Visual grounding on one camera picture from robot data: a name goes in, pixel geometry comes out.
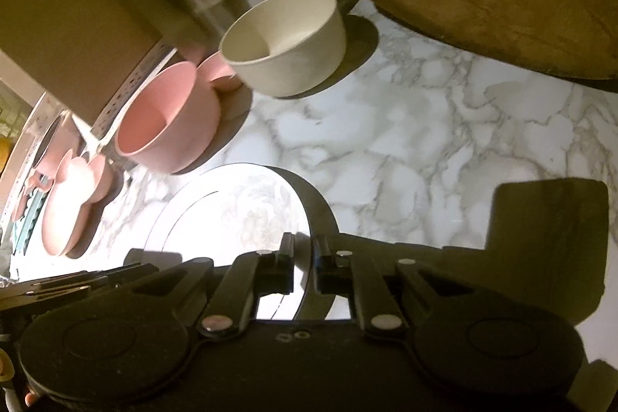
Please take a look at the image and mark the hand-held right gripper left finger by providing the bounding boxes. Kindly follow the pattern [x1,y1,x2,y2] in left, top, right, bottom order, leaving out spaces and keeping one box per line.
[129,232,296,339]

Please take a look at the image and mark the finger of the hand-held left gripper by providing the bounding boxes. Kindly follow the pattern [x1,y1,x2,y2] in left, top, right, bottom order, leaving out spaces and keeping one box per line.
[0,263,161,300]

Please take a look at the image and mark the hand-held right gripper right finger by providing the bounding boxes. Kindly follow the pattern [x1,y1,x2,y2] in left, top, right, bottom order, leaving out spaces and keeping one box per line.
[313,234,481,341]

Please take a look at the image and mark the white floral plate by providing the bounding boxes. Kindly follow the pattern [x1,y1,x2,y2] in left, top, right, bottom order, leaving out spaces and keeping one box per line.
[144,162,335,322]

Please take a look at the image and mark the large pink bowl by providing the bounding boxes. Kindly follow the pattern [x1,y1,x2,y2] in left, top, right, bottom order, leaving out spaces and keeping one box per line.
[114,61,224,174]

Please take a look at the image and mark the small pink bowl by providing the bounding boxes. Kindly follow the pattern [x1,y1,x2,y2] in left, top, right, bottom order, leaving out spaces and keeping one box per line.
[197,52,243,93]

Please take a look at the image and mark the pink plate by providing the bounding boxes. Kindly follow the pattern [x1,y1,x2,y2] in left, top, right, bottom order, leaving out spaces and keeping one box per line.
[41,148,115,258]

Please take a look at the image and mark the teal dish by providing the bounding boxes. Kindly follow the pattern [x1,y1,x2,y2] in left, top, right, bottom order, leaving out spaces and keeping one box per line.
[17,187,51,256]

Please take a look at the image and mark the dark round pan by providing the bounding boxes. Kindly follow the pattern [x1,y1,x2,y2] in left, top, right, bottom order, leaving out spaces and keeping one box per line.
[32,111,74,175]

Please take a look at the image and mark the cream bowl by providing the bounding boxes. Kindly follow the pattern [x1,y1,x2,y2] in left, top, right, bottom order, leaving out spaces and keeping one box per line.
[219,0,348,98]

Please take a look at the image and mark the cardboard box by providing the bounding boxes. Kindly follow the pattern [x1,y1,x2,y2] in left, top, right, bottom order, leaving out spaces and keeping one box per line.
[0,0,166,126]

